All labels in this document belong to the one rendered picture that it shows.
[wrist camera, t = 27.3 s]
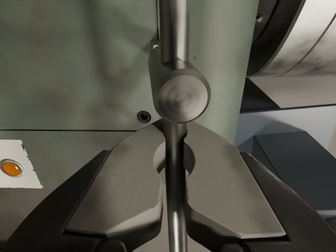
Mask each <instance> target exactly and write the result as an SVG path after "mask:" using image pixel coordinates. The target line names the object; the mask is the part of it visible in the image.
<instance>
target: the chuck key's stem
mask: <svg viewBox="0 0 336 252"><path fill-rule="evenodd" d="M150 48H151V52H150V54H149V57H148V69H149V76H150V84H151V91H152V99H153V105H154V108H155V110H156V112H157V113H158V114H159V115H160V116H161V117H162V118H163V119H164V120H166V121H168V122H171V123H175V124H184V123H188V122H191V121H194V120H195V119H197V118H198V117H200V116H201V115H202V114H203V113H204V112H205V110H206V109H207V107H208V105H209V103H210V99H211V88H210V85H209V83H208V81H207V80H206V78H205V77H204V76H203V75H202V74H201V73H200V72H199V71H198V70H197V69H196V67H195V66H194V65H193V64H192V63H191V62H190V61H184V60H173V61H168V62H164V63H161V40H160V39H152V40H150Z"/></svg>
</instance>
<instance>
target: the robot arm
mask: <svg viewBox="0 0 336 252"><path fill-rule="evenodd" d="M165 166H166V139H165V137H164V130H163V118H161V119H159V120H157V121H155V122H153V123H151V124H149V125H147V126H145V127H143V128H141V129H140V130H138V131H136V132H134V133H132V134H131V135H129V136H127V137H126V138H125V139H123V140H122V141H121V142H119V143H118V144H117V145H116V146H115V147H113V148H112V149H111V150H103V151H101V152H100V153H99V154H98V155H97V156H95V157H94V158H93V159H92V160H90V161H89V162H88V163H87V164H86V165H84V166H83V167H82V168H81V169H79V170H78V171H77V172H76V173H75V174H73V175H72V176H71V177H70V178H68V179H67V180H66V181H65V182H64V183H62V184H61V185H60V186H59V187H57V188H56V189H55V190H54V191H53V192H51V193H50V194H49V195H48V196H47V197H46V198H45V199H44V200H43V201H42V202H41V203H39V204H38V205H37V206H36V207H35V208H34V210H33V211H32V212H31V213H30V214H29V215H28V216H27V217H26V218H25V219H24V220H23V222H22V223H21V224H20V225H19V226H18V227H17V229H16V230H15V231H14V232H13V234H12V235H11V236H10V238H9V239H8V240H7V242H6V243H5V244H4V246H3V247H2V249H1V250H0V252H133V250H135V249H137V248H138V247H140V246H142V245H144V244H145V243H147V242H149V241H150V240H152V239H154V238H155V237H157V236H158V235H159V233H160V231H161V227H162V217H163V186H162V177H161V176H160V175H159V174H160V172H161V171H162V170H163V169H164V168H165ZM183 166H184V168H185V169H186V170H187V171H188V173H189V175H188V176H187V178H186V180H185V206H184V211H185V226H186V232H187V234H188V236H189V237H190V238H191V239H193V240H194V241H196V242H197V243H199V244H200V245H202V246H204V247H205V248H207V249H208V250H210V251H211V252H336V217H332V218H327V219H323V218H322V217H321V216H320V214H319V213H318V212H317V211H316V210H315V209H314V208H313V207H312V206H311V205H310V204H308V203H307V202H306V201H305V200H304V199H303V198H302V197H301V196H300V195H298V194H297V193H296V192H295V191H294V190H293V189H291V188H290V187H289V186H288V185H287V184H285V183H284V182H283V181H282V180H281V179H280V178H278V177H277V176H276V175H275V174H274V173H272V172H271V171H270V170H269V169H268V168H266V167H265V166H264V165H263V164H262V163H261V162H259V161H258V160H257V159H256V158H255V157H253V156H252V155H251V154H250V153H249V152H247V151H246V152H240V151H239V150H238V149H237V148H236V147H234V146H233V145H232V144H231V143H230V142H229V141H227V140H226V139H224V138H223V137H222V136H220V135H218V134H217V133H215V132H213V131H211V130H210V129H208V128H206V127H204V126H202V125H200V124H198V123H196V122H195V121H191V122H187V123H186V136H185V138H184V144H183Z"/></svg>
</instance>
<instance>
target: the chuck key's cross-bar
mask: <svg viewBox="0 0 336 252"><path fill-rule="evenodd" d="M190 14H191V0H159V25H160V55H161V63H165V62H170V61H187V62H188V61H189V44H190ZM186 133H187V123H172V122H169V121H167V120H165V119H163V136H164V137H165V153H166V166H165V186H166V204H167V222H168V240H169V252H188V234H187V231H186V219H185V192H186V169H185V168H184V166H183V161H184V138H185V137H186Z"/></svg>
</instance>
